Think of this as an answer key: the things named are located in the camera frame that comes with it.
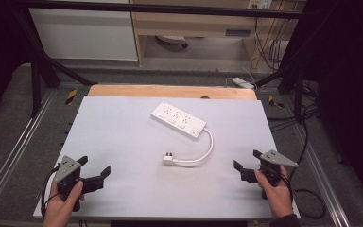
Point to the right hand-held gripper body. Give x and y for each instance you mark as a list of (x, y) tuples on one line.
[(274, 159)]

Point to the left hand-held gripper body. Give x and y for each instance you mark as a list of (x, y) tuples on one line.
[(66, 168)]

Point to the person's right hand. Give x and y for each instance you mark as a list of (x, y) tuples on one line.
[(275, 197)]

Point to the person's left hand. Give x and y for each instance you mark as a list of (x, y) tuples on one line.
[(60, 208)]

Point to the white table board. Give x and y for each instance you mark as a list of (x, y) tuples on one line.
[(123, 157)]

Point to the white plug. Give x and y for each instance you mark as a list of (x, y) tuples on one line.
[(168, 159)]

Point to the small white floor power strip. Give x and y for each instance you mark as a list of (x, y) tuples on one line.
[(243, 83)]

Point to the black metal stand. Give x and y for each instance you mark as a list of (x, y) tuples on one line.
[(291, 82), (39, 69)]

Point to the wooden table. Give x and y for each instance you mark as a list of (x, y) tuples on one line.
[(157, 91)]

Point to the black curtain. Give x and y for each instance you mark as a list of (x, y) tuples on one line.
[(0, 47), (349, 78)]

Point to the white cabinet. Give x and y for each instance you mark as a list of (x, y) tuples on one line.
[(85, 34)]

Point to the chair base with caster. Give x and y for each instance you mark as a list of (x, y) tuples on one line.
[(173, 40)]

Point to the wooden desk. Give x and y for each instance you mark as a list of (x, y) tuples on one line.
[(195, 23)]

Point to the black metal crossbar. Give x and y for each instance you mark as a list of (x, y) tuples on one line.
[(170, 8)]

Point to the aluminium rail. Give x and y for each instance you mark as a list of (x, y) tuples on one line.
[(15, 148), (324, 176)]

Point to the white wall socket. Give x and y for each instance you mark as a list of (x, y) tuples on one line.
[(260, 3)]

